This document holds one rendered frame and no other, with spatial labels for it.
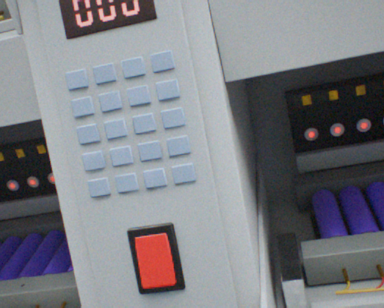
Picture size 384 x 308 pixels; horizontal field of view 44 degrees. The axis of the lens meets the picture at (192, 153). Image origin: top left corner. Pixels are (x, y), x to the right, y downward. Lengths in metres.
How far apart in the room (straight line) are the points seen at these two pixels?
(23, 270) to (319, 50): 0.27
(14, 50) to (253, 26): 0.12
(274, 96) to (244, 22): 0.20
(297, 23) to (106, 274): 0.16
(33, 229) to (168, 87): 0.26
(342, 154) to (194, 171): 0.20
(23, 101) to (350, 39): 0.17
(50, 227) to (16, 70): 0.21
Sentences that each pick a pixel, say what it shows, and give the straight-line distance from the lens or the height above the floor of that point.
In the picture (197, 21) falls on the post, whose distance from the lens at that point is 0.23.
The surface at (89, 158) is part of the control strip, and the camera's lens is 0.24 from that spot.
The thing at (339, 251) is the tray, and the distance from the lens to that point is 0.31.
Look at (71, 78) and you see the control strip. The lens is 0.24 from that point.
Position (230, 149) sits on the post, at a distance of 0.23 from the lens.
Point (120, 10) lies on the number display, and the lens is 0.24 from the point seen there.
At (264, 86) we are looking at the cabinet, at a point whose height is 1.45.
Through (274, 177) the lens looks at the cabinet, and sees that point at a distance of 0.43.
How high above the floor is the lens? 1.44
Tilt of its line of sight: 5 degrees down
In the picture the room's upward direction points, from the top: 11 degrees counter-clockwise
